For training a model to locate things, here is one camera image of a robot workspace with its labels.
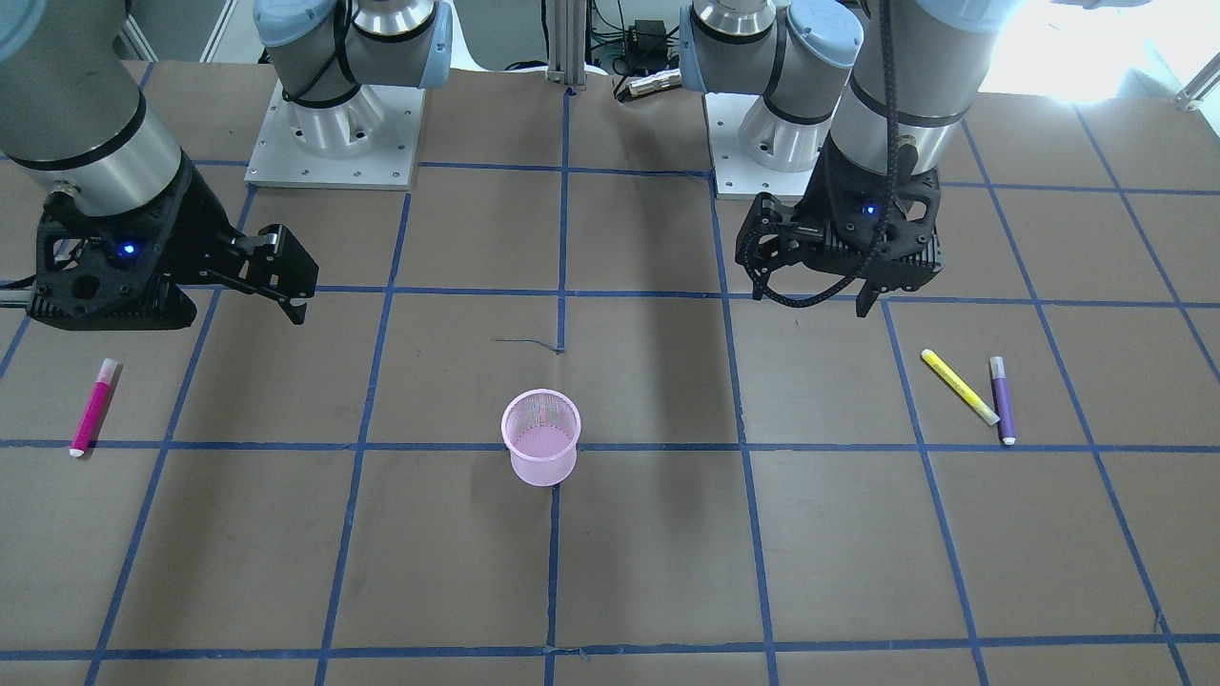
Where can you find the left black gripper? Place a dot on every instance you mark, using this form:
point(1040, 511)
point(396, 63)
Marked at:
point(831, 203)

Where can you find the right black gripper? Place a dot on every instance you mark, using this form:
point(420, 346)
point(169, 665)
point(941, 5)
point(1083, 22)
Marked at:
point(198, 232)

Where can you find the purple marker pen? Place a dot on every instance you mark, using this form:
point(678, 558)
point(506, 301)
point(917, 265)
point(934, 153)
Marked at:
point(1003, 402)

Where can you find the pink marker pen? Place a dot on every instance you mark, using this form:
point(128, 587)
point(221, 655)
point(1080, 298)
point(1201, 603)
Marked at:
point(91, 418)

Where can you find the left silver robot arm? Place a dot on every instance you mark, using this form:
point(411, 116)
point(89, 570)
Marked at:
point(866, 101)

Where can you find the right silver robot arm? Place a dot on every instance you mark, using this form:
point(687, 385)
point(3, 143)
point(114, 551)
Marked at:
point(77, 122)

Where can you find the pink mesh cup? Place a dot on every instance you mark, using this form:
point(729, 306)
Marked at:
point(540, 429)

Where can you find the yellow marker pen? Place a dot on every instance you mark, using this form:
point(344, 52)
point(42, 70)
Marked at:
point(953, 381)

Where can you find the black power adapter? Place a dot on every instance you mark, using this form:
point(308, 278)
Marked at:
point(647, 44)

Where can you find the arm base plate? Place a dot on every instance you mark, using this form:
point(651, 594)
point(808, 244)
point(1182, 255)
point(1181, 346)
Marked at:
point(754, 150)
point(368, 143)

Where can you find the aluminium frame post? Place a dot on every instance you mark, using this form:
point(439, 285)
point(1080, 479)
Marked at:
point(566, 25)

